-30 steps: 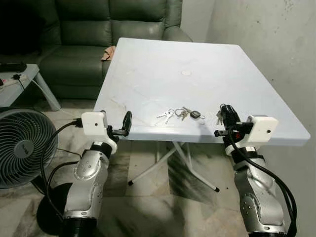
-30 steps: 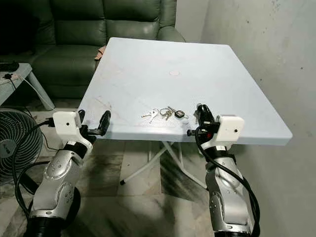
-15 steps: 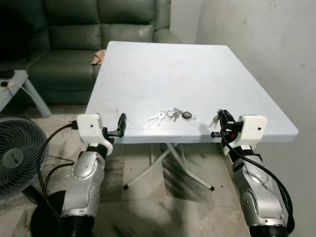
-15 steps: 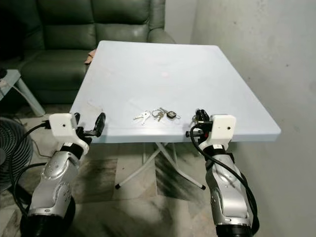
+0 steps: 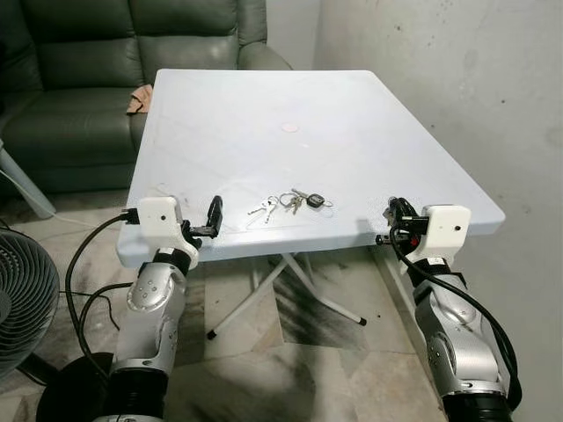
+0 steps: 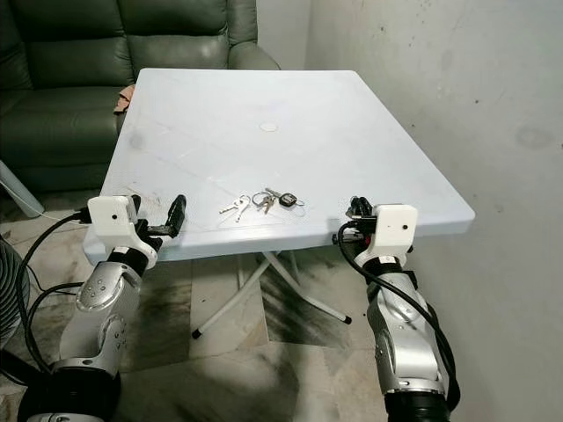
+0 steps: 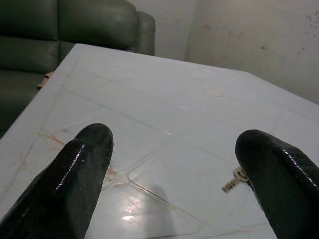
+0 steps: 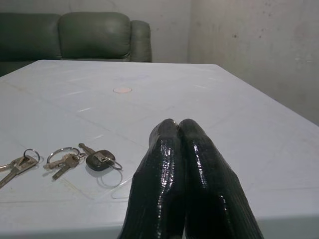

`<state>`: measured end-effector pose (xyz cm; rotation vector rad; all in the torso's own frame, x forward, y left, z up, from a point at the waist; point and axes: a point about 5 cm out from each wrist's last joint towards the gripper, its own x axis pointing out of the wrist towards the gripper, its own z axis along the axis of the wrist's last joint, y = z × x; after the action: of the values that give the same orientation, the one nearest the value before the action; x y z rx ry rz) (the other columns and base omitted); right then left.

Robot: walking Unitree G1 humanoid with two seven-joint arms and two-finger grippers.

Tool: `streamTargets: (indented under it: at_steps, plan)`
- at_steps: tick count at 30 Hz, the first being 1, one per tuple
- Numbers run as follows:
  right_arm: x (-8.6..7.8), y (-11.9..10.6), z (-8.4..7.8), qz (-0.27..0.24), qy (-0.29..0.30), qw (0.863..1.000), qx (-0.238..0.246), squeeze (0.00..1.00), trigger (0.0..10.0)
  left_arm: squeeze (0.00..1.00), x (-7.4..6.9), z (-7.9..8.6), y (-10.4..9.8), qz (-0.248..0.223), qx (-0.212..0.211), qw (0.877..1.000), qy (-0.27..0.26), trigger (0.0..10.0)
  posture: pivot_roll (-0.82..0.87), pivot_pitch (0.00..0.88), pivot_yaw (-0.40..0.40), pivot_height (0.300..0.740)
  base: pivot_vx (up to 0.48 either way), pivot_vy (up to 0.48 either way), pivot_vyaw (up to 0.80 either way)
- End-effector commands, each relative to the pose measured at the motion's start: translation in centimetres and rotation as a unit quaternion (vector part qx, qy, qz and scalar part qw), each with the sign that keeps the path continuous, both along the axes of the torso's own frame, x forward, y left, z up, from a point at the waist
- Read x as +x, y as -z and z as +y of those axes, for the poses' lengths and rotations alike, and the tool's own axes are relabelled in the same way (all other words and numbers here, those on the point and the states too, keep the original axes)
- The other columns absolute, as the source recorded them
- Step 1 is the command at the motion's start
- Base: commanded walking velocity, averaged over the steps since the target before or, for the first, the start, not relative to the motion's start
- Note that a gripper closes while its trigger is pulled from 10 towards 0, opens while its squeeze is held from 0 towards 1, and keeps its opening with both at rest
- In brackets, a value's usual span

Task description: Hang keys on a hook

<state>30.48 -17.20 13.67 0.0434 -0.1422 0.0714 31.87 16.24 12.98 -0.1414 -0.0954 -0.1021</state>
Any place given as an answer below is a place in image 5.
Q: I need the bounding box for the white plastic folding table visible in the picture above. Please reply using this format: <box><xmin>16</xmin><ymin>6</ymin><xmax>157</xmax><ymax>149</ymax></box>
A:
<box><xmin>116</xmin><ymin>68</ymin><xmax>508</xmax><ymax>340</ymax></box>

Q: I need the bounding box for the key bunch with black fob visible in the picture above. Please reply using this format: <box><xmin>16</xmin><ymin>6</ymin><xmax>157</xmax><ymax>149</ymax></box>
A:
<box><xmin>246</xmin><ymin>188</ymin><xmax>334</xmax><ymax>223</ymax></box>

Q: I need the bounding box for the brown crumpled cloth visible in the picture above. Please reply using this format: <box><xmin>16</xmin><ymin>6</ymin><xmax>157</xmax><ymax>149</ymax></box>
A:
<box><xmin>125</xmin><ymin>84</ymin><xmax>156</xmax><ymax>116</ymax></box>

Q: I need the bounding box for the pale plastic chair leg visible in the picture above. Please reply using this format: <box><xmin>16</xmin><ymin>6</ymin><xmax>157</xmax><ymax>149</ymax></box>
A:
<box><xmin>0</xmin><ymin>139</ymin><xmax>56</xmax><ymax>220</ymax></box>

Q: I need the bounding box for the dark green leather sofa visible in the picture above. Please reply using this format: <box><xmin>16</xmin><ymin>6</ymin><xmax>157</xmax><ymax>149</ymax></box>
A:
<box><xmin>0</xmin><ymin>0</ymin><xmax>292</xmax><ymax>197</ymax></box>

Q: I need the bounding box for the black floor fan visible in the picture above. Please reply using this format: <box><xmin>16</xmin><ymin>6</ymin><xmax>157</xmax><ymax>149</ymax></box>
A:
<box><xmin>0</xmin><ymin>229</ymin><xmax>116</xmax><ymax>422</ymax></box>

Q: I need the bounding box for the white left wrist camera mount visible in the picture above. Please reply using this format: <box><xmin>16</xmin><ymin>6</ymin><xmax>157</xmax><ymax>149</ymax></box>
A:
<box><xmin>135</xmin><ymin>196</ymin><xmax>202</xmax><ymax>266</ymax></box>

